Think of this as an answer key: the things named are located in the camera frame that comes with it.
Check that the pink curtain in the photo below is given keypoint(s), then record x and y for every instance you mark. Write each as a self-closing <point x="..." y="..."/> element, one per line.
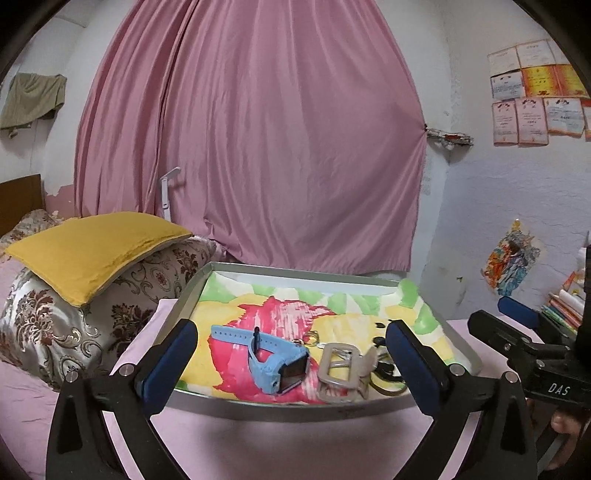
<point x="296" y="128"/>

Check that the colourful wall drawing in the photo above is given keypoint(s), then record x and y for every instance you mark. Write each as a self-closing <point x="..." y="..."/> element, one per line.
<point x="511" y="260"/>

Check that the stack of books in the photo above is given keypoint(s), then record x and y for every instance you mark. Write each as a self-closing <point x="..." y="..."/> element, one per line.
<point x="565" y="306"/>

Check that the floral satin pillow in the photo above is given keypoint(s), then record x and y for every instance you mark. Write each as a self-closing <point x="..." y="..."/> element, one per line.
<point x="47" y="337"/>

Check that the blue smart watch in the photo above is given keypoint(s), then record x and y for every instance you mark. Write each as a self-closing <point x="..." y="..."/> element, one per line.
<point x="275" y="364"/>

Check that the white plastic bracket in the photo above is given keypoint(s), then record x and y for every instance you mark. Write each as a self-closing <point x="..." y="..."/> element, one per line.
<point x="164" y="191"/>

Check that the wall curtain hook shelf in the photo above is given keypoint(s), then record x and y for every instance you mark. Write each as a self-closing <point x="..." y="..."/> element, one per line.
<point x="449" y="140"/>

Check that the olive green hanging cloth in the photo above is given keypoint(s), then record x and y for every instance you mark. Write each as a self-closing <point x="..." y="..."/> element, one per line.
<point x="32" y="97"/>

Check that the wall certificates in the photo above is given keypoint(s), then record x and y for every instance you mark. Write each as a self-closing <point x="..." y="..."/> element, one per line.
<point x="536" y="94"/>

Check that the yellow pillow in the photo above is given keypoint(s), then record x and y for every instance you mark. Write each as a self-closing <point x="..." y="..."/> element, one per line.
<point x="80" y="257"/>

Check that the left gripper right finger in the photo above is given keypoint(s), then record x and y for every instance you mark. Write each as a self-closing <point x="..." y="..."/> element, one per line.
<point x="423" y="371"/>

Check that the person's right hand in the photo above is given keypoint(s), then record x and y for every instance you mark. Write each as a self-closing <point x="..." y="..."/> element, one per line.
<point x="563" y="420"/>

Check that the pink bed sheet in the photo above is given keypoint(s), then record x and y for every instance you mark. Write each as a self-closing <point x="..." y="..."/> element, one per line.
<point x="374" y="447"/>

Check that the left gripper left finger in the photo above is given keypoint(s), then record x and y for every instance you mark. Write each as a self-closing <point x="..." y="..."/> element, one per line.
<point x="162" y="365"/>

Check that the brown wooden headboard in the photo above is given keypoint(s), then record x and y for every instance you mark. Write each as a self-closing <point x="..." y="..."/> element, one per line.
<point x="17" y="198"/>

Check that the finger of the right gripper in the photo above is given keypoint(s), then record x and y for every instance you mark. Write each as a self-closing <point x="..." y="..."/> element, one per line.
<point x="518" y="349"/>
<point x="518" y="312"/>

